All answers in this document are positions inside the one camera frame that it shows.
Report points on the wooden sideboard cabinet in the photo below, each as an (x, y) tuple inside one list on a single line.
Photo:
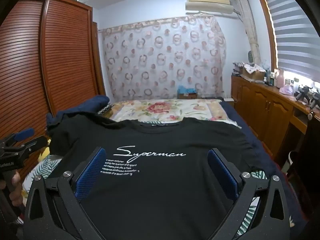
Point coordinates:
[(262, 110)]

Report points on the grey cylindrical bin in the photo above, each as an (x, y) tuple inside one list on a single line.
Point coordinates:
[(291, 161)]

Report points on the navy bed sheet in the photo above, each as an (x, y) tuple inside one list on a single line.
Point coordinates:
[(260, 142)]

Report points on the beige tied curtain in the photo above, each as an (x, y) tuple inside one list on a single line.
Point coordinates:
[(250, 25)]

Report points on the houndstooth folded cloth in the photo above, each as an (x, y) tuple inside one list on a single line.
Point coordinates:
[(106, 108)]

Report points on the floral blanket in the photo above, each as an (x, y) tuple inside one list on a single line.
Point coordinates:
[(160, 108)]

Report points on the wooden louvred wardrobe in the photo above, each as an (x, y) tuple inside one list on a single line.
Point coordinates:
[(62, 55)]

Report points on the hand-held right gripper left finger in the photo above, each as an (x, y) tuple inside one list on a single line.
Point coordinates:
[(91, 172)]

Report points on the spare hand-held grippers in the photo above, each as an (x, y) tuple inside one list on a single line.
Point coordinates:
[(306, 95)]

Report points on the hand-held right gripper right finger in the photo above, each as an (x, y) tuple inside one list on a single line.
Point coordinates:
[(225, 175)]

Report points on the wall air conditioner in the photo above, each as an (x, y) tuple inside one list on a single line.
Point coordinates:
[(208, 1)]

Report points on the striped window blind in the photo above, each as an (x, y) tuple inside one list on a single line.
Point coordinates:
[(292, 30)]

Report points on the pink bottle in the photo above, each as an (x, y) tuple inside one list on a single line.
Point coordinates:
[(280, 78)]

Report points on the box with blue cloth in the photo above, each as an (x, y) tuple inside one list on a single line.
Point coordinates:
[(187, 92)]

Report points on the navy blue folded cloth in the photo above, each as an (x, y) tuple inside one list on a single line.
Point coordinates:
[(95, 102)]

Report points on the palm leaf printed blanket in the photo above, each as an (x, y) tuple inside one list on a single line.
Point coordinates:
[(47, 167)]

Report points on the black printed t-shirt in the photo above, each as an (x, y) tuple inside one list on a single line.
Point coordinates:
[(155, 192)]

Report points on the person's left hand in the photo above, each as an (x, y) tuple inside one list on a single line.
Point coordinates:
[(16, 187)]

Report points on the circle patterned curtain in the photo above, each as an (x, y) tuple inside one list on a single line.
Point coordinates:
[(162, 60)]

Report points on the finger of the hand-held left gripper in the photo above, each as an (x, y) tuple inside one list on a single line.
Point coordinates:
[(36, 143), (25, 132)]

